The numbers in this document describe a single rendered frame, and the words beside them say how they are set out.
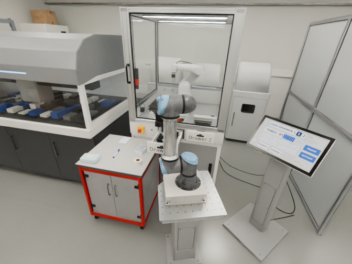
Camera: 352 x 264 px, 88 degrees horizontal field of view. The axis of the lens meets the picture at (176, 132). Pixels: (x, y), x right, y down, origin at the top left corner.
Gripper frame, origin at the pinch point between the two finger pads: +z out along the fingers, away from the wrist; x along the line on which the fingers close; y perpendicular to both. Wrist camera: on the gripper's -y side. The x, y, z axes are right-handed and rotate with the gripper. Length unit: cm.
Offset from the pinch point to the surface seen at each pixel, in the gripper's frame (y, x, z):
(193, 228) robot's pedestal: -34, 57, 50
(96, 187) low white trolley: 59, 32, 48
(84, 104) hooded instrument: 79, -9, -18
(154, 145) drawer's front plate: 6.1, 10.9, 7.4
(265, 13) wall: -159, -336, -112
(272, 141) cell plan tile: -92, 11, -10
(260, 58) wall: -169, -329, -24
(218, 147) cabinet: -55, -17, 22
